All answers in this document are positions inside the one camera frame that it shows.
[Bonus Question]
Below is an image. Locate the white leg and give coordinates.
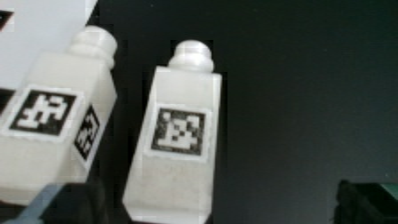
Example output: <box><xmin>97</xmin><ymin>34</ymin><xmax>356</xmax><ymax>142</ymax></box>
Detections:
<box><xmin>122</xmin><ymin>40</ymin><xmax>221</xmax><ymax>224</ymax></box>
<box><xmin>0</xmin><ymin>26</ymin><xmax>117</xmax><ymax>205</ymax></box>

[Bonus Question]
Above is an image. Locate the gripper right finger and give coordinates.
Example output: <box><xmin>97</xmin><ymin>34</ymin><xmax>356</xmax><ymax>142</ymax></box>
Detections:
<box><xmin>335</xmin><ymin>180</ymin><xmax>398</xmax><ymax>224</ymax></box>

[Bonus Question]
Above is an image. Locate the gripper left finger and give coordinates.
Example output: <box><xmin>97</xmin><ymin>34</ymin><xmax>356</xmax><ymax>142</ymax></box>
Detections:
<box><xmin>10</xmin><ymin>184</ymin><xmax>63</xmax><ymax>224</ymax></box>

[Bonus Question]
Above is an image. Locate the white sheet with tags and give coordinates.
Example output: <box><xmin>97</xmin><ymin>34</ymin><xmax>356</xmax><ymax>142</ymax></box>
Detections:
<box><xmin>0</xmin><ymin>0</ymin><xmax>97</xmax><ymax>89</ymax></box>

